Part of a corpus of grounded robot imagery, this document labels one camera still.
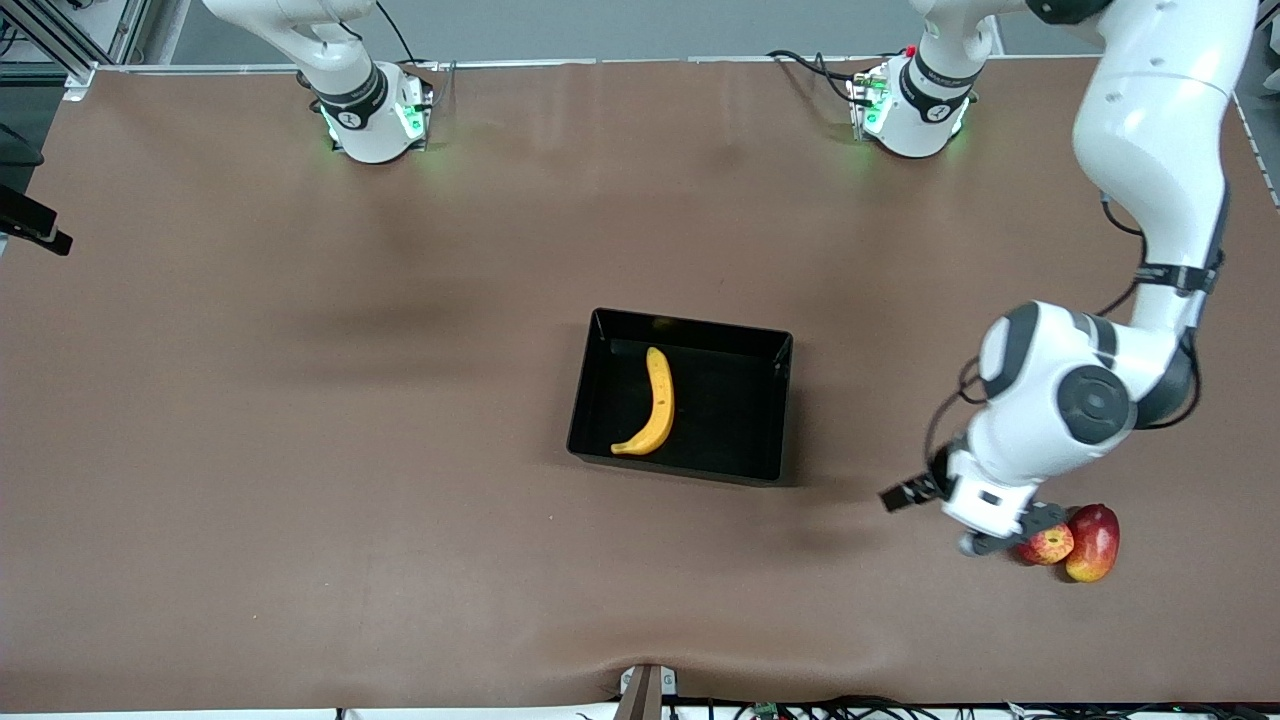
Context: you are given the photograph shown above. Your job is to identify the table cover mat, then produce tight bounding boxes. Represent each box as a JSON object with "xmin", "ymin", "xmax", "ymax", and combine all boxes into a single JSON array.
[{"xmin": 0, "ymin": 58, "xmax": 1280, "ymax": 713}]

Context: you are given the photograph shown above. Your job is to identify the black base cable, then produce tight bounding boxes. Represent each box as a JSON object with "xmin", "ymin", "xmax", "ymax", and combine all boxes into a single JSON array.
[
  {"xmin": 376, "ymin": 0, "xmax": 443, "ymax": 73},
  {"xmin": 765, "ymin": 48, "xmax": 873, "ymax": 107}
]

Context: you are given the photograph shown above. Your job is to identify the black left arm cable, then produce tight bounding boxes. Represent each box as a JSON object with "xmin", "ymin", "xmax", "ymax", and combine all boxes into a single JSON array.
[{"xmin": 924, "ymin": 355, "xmax": 993, "ymax": 483}]

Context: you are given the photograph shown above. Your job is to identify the brown camera mount post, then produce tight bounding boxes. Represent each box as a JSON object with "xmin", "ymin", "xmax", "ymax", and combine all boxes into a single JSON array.
[{"xmin": 615, "ymin": 663, "xmax": 679, "ymax": 720}]

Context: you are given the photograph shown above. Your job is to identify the aluminium frame profile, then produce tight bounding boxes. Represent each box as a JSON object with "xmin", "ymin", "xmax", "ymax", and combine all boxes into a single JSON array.
[{"xmin": 0, "ymin": 0, "xmax": 151, "ymax": 101}]

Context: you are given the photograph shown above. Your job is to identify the black left base cable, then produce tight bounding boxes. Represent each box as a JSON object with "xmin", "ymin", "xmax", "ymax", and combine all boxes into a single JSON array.
[{"xmin": 765, "ymin": 48, "xmax": 873, "ymax": 107}]

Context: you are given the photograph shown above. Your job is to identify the black rectangular plastic tray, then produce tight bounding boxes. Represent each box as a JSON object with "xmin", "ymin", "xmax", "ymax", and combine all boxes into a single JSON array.
[{"xmin": 566, "ymin": 307, "xmax": 795, "ymax": 488}]

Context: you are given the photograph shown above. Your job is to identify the red yellow striped apple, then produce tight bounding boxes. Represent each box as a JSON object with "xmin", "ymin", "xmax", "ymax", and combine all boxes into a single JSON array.
[{"xmin": 1018, "ymin": 522, "xmax": 1076, "ymax": 567}]

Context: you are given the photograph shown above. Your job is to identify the yellow banana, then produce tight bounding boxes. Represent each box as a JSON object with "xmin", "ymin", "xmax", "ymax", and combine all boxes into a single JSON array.
[{"xmin": 610, "ymin": 346, "xmax": 676, "ymax": 457}]

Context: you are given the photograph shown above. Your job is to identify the black right base cable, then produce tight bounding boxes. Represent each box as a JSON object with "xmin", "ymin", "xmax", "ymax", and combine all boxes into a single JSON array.
[{"xmin": 376, "ymin": 0, "xmax": 443, "ymax": 73}]

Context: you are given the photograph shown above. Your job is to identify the red yellow mango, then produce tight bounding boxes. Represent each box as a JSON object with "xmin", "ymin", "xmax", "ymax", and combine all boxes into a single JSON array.
[{"xmin": 1064, "ymin": 503, "xmax": 1121, "ymax": 584}]

